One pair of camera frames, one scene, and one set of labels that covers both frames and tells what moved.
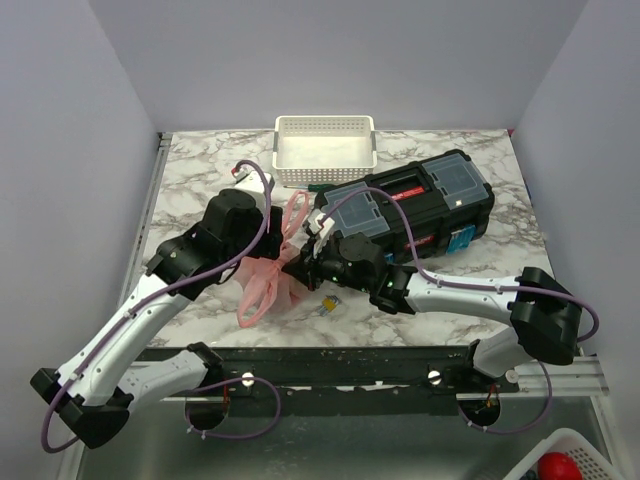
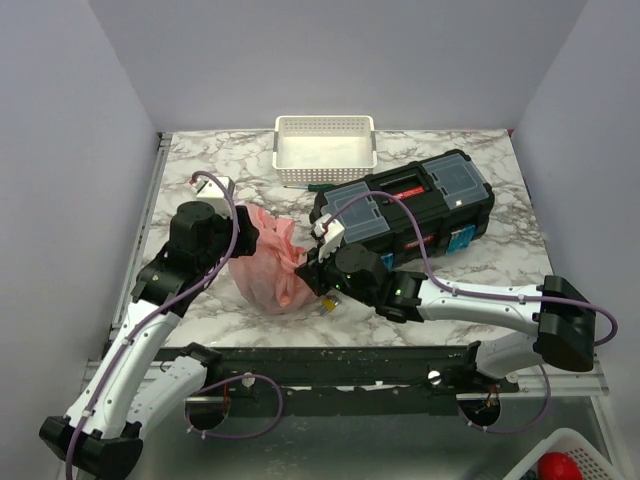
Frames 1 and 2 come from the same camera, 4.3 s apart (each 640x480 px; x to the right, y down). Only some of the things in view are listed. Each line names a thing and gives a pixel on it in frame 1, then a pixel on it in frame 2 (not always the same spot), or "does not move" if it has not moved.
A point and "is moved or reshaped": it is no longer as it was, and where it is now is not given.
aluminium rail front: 583,377 does not move
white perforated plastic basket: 324,149 does not move
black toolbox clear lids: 419,210 does not move
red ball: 558,466 does not move
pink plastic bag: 272,285 is moved or reshaped
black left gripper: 270,241 -> 247,234
